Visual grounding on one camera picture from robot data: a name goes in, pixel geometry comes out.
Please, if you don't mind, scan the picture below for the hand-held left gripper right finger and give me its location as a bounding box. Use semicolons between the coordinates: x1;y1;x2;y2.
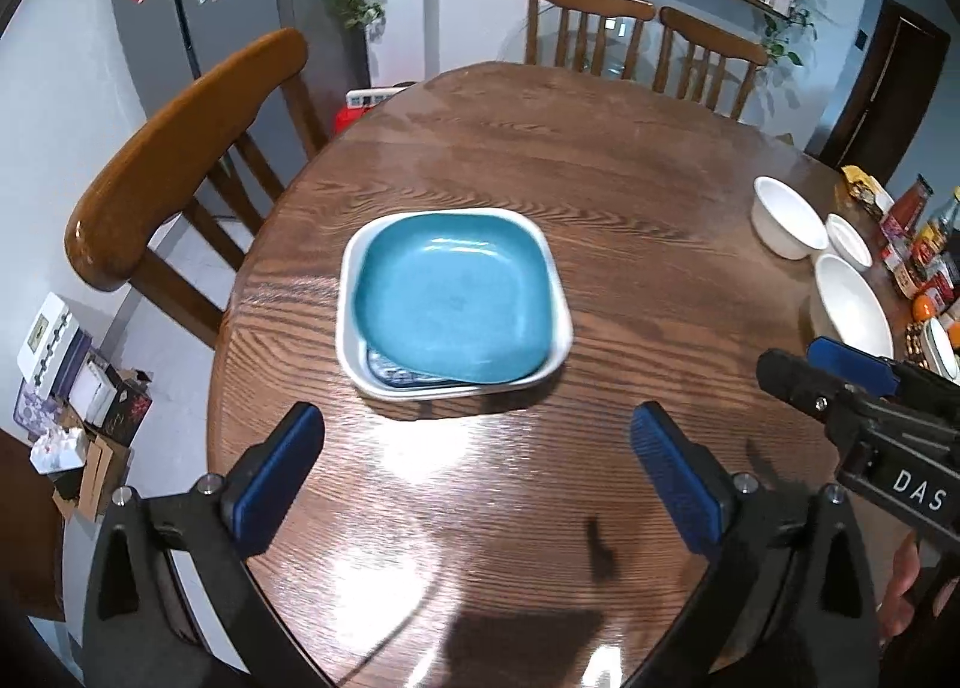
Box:
622;401;882;688

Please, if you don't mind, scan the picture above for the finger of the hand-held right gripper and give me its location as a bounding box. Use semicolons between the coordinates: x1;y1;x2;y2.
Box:
806;337;960;408
756;349;863;434

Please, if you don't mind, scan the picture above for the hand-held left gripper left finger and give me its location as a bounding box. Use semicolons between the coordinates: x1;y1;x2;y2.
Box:
81;401;331;688

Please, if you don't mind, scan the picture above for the large white bowl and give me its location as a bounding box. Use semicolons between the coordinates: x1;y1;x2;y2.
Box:
808;253;895;359

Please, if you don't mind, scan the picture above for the small white bowl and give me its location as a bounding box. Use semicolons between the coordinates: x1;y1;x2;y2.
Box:
825;213;875;274

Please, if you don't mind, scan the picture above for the white square plate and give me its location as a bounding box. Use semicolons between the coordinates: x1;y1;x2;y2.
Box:
334;208;575;402

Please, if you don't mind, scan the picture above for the medium white bowl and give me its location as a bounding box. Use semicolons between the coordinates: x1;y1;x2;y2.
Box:
751;175;830;261

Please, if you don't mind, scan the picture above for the blue square plate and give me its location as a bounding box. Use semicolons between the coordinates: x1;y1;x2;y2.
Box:
351;211;557;387

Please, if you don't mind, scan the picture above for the person's right hand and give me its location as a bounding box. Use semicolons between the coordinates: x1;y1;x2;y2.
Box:
876;534;938;648

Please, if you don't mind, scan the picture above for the white rectangular dish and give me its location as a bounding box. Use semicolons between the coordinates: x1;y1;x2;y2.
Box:
921;319;960;383

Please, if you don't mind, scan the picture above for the brown sauce jar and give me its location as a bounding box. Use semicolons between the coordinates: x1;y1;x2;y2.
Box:
892;256;927;299

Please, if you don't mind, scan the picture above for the red lid jar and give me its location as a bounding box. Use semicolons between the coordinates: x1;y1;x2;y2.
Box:
930;260;960;306

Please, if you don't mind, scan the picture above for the yellow capped oil bottle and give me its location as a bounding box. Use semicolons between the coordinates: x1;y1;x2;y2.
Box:
911;187;960;265

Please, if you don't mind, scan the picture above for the red sauce bottle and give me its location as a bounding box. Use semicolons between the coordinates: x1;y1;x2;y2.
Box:
876;174;935;246

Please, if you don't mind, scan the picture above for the dark gift box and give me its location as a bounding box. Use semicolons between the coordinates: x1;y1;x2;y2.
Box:
67;350;155;449

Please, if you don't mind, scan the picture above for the yellow snack packet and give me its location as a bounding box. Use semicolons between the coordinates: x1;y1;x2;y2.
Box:
840;164;895;218

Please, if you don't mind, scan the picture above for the brown cardboard box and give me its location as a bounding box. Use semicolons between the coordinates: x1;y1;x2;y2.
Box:
52;433;136;524

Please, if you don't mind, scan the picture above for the white tissue pack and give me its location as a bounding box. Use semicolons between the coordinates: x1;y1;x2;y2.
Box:
30;429;87;475

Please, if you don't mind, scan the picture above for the brown wooden cabinet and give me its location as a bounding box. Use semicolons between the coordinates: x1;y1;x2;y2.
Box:
0;425;65;621

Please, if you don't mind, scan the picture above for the dark wooden door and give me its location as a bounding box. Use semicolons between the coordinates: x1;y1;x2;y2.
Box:
817;0;952;186

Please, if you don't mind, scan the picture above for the white and green box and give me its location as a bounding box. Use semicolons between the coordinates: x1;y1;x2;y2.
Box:
16;292;76;385

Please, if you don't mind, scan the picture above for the red plastic container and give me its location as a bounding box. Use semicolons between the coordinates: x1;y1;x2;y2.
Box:
334;104;376;137

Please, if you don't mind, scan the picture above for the white plastic basket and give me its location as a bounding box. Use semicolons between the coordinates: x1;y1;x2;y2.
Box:
346;86;410;110

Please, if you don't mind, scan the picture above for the grey refrigerator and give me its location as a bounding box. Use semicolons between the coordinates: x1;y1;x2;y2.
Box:
103;0;316;156

